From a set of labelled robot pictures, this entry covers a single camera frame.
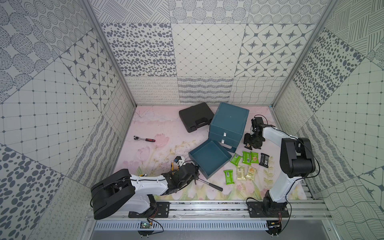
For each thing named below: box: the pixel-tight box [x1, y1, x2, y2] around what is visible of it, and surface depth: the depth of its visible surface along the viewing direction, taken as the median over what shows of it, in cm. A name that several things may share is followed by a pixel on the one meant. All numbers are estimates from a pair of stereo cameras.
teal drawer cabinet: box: [208, 102, 250, 154], surface depth 86 cm
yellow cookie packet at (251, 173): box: [245, 166, 257, 181], surface depth 87 cm
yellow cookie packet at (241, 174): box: [236, 165, 247, 181], surface depth 87 cm
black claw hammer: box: [194, 173, 223, 192], surface depth 83 cm
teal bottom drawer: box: [188, 139, 232, 180], surface depth 95 cm
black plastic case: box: [179, 102, 215, 133], surface depth 112 cm
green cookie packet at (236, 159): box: [230, 152, 243, 167], surface depth 92 cm
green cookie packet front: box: [250, 151, 259, 164], surface depth 93 cm
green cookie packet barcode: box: [242, 151, 251, 166], surface depth 93 cm
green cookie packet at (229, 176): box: [223, 169, 235, 185], surface depth 85 cm
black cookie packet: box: [259, 153, 270, 168], surface depth 92 cm
